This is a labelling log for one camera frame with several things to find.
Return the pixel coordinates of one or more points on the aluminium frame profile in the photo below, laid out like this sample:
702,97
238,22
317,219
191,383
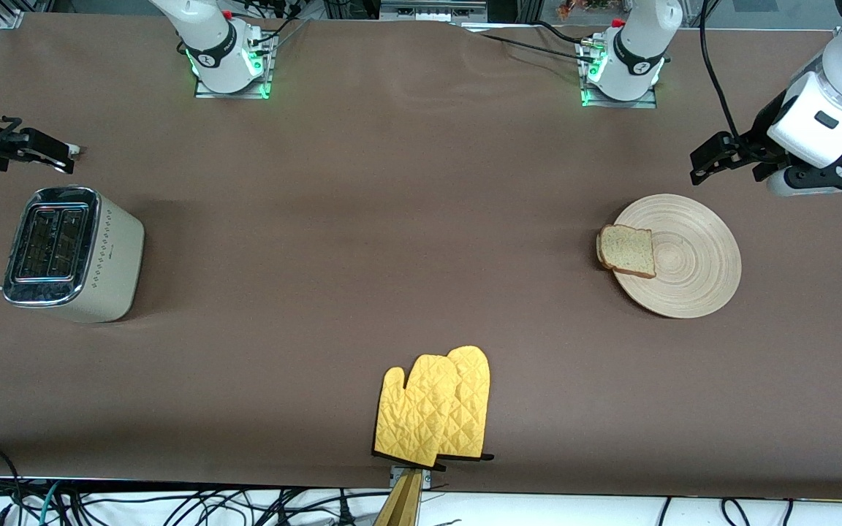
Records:
8,16

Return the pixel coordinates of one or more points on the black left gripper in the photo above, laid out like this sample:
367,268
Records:
756,139

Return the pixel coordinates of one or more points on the orange background clutter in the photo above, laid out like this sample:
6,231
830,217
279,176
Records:
582,7

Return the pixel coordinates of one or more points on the yellow quilted oven mitt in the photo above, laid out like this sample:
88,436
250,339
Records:
414,416
473,394

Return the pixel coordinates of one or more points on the brown-crusted bread slice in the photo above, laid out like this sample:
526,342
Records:
627,250

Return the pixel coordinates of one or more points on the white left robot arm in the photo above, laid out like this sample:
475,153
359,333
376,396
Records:
636,44

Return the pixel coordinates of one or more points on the yellow wooden post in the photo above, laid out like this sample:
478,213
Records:
403,504

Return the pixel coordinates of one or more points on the brown table cover sheet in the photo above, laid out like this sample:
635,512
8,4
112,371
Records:
172,402

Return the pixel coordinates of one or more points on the cream and chrome toaster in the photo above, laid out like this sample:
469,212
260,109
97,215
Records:
99,256

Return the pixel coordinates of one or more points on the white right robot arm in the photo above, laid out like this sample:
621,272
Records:
209,36

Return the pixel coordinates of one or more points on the round wooden plate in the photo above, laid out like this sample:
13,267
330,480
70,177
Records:
695,259

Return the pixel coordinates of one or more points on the grey metal box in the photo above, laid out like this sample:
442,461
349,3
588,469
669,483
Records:
428,11

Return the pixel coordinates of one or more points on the silver metal bracket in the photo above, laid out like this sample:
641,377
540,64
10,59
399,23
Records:
394,476

